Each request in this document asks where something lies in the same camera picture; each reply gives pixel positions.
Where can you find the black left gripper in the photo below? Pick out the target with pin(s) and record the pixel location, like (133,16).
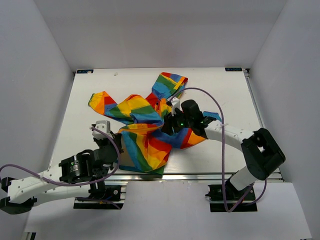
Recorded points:
(117,137)

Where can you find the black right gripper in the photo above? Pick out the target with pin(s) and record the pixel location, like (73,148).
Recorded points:
(170,121)

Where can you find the rainbow striped kids jacket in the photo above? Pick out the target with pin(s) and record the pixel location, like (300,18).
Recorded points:
(147,148)

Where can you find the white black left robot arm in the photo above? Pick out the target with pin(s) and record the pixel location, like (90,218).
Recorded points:
(81,176)

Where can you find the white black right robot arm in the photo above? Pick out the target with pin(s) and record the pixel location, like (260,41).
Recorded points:
(261,152)

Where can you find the blue label right corner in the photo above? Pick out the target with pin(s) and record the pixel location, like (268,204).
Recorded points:
(233,69)

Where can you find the blue label corner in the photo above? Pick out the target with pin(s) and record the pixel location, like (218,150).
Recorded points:
(84,71)
(233,69)

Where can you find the blue label left corner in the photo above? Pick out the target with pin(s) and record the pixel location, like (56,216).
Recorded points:
(84,71)

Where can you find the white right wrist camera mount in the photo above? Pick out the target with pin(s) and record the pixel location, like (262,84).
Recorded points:
(175,105)

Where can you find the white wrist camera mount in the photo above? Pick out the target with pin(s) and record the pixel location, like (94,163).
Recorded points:
(101,129)
(175,105)

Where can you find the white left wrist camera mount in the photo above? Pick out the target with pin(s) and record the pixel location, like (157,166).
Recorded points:
(101,129)

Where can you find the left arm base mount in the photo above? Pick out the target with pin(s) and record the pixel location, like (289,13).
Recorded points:
(102,196)

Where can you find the aluminium table front rail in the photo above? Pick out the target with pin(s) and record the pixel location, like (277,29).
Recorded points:
(126,176)

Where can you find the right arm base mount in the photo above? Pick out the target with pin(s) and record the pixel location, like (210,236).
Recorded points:
(216,202)

